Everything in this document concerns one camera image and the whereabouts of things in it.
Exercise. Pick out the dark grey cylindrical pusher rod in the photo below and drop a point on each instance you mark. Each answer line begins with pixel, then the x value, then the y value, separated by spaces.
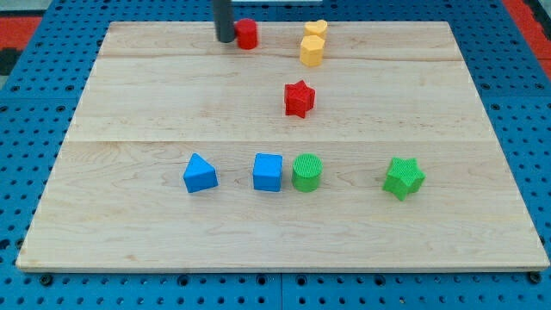
pixel 223 20

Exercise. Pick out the blue triangle block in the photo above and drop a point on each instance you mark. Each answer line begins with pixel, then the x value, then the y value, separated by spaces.
pixel 199 174

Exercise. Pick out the light wooden board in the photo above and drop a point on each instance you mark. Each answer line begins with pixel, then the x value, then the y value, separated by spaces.
pixel 161 91

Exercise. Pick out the blue cube block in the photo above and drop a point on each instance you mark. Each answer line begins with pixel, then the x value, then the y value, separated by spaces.
pixel 267 172

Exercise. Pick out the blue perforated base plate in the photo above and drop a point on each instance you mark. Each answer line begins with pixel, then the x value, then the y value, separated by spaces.
pixel 41 94

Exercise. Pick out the yellow heart block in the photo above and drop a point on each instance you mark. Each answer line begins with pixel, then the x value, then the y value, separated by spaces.
pixel 318 28

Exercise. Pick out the green star block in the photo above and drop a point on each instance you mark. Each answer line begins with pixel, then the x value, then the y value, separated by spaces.
pixel 403 177

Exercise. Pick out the red star block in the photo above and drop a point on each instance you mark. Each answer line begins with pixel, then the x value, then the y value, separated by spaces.
pixel 298 98

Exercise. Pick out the green cylinder block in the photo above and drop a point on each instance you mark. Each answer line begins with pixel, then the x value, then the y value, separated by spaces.
pixel 307 169

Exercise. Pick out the yellow hexagon block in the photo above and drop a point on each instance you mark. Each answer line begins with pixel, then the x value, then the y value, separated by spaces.
pixel 312 50

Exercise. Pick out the red cylinder block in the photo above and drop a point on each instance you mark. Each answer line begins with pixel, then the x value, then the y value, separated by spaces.
pixel 246 33

